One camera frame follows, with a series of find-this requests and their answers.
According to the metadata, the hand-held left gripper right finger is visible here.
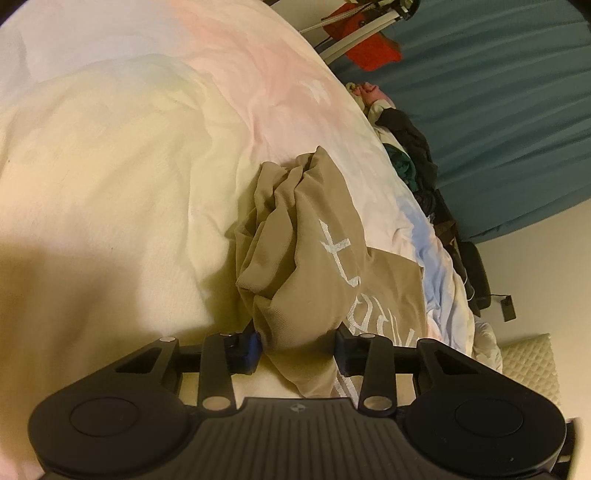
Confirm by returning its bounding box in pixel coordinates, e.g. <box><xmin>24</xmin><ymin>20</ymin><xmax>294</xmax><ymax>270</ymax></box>
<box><xmin>335</xmin><ymin>324</ymin><xmax>481</xmax><ymax>415</ymax></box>

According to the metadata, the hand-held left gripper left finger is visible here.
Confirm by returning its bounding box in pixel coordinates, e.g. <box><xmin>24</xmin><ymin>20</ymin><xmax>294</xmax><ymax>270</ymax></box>
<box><xmin>113</xmin><ymin>323</ymin><xmax>263</xmax><ymax>412</ymax></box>

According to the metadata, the khaki printed t-shirt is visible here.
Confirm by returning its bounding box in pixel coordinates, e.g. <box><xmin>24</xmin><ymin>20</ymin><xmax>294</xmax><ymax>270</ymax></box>
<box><xmin>226</xmin><ymin>145</ymin><xmax>433</xmax><ymax>400</ymax></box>

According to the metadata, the pile of clothes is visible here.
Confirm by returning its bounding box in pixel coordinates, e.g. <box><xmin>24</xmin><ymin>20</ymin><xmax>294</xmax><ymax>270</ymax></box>
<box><xmin>346</xmin><ymin>80</ymin><xmax>463</xmax><ymax>241</ymax></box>

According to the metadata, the cream quilted headboard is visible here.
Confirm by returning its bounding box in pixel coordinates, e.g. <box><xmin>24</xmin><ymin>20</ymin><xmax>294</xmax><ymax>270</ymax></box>
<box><xmin>501</xmin><ymin>332</ymin><xmax>563</xmax><ymax>412</ymax></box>

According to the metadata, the pastel tie-dye blanket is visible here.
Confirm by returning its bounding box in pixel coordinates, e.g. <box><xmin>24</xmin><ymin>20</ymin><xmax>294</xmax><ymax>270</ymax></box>
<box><xmin>0</xmin><ymin>0</ymin><xmax>505</xmax><ymax>480</ymax></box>

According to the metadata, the wide teal curtain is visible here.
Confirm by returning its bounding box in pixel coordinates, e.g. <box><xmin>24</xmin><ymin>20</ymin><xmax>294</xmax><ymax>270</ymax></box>
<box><xmin>331</xmin><ymin>0</ymin><xmax>591</xmax><ymax>244</ymax></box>

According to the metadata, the red cloth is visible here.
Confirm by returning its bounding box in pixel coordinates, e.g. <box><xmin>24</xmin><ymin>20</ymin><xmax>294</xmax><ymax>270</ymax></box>
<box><xmin>322</xmin><ymin>0</ymin><xmax>403</xmax><ymax>73</ymax></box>

